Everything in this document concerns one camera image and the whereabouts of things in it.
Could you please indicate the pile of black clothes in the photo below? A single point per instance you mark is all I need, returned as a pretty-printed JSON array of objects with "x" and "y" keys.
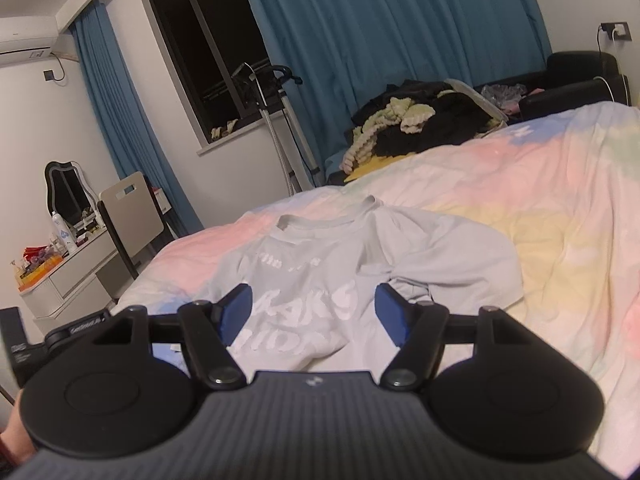
[{"x": 450, "y": 120}]

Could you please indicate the white laundry basket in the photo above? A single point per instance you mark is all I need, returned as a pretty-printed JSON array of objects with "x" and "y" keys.
[{"x": 480, "y": 97}]

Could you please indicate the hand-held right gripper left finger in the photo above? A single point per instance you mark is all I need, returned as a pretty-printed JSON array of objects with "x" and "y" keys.
[{"x": 236, "y": 307}]

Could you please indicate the person's left hand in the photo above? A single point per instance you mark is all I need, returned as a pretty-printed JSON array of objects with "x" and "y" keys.
[{"x": 17, "y": 430}]

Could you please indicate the beige chair with black frame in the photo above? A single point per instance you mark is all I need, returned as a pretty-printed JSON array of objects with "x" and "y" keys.
[{"x": 132, "y": 215}]

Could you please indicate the black leather sofa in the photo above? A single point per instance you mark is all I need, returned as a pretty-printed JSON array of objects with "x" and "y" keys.
[{"x": 575, "y": 80}]

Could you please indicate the white spray bottle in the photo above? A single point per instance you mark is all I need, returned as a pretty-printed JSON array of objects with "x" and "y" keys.
[{"x": 62, "y": 235}]

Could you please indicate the wavy framed vanity mirror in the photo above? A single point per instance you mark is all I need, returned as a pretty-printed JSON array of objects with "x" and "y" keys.
[{"x": 65, "y": 190}]

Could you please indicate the wall socket with charger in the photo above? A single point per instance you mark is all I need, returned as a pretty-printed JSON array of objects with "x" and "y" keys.
[{"x": 619, "y": 30}]

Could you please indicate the pastel tie-dye blanket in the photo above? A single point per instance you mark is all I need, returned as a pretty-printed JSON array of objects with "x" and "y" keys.
[{"x": 550, "y": 200}]

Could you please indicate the white air conditioner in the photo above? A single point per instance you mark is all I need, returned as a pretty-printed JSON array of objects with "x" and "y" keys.
[{"x": 25, "y": 40}]

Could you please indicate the orange organizer tray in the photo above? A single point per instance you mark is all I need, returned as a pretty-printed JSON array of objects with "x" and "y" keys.
[{"x": 40, "y": 272}]

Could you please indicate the yellow cloth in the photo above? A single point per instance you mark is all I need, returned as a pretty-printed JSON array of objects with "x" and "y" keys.
[{"x": 375, "y": 165}]

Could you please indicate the white box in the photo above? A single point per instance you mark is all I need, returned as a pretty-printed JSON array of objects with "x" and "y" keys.
[{"x": 159, "y": 201}]

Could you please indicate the light grey printed t-shirt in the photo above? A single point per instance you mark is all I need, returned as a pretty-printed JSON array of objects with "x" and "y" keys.
[{"x": 320, "y": 260}]

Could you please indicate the garment steamer stand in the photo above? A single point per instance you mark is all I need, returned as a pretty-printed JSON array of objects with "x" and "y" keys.
[{"x": 280, "y": 120}]

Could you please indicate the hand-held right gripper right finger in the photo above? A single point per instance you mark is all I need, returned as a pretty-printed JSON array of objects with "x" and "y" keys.
[{"x": 389, "y": 312}]

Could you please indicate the narrow blue curtain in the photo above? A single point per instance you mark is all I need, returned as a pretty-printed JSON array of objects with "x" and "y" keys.
[{"x": 115, "y": 110}]

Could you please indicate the cream knitted scarf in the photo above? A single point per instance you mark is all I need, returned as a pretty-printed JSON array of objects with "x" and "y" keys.
[{"x": 380, "y": 125}]

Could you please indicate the red packets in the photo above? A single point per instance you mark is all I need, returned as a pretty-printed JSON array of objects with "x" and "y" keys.
[{"x": 37, "y": 252}]

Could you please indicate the wide blue curtain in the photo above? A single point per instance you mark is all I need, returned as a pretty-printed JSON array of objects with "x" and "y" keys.
[{"x": 400, "y": 35}]

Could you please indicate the white vanity dresser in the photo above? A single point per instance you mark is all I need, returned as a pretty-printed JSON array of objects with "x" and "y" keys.
[{"x": 75, "y": 275}]

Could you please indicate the cloth on window sill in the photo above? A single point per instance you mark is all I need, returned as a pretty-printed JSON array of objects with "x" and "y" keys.
[{"x": 224, "y": 130}]

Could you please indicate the dark framed window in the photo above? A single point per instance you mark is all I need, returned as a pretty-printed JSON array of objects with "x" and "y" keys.
[{"x": 200, "y": 60}]

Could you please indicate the clear plastic bag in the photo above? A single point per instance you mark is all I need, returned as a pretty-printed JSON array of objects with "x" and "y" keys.
[{"x": 502, "y": 92}]

